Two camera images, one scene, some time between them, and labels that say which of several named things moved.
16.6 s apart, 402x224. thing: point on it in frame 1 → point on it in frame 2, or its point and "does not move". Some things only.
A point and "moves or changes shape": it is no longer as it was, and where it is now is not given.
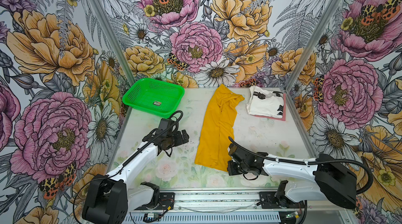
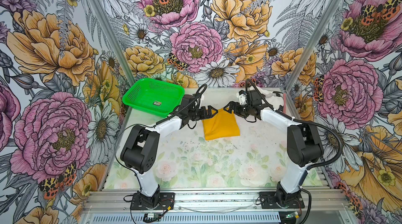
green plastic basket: (159, 97) does not move
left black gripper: (179, 141) → (210, 112)
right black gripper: (231, 169) → (231, 103)
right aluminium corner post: (328, 17) does not move
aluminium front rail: (250, 199) does not move
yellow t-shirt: (216, 139) moves or changes shape
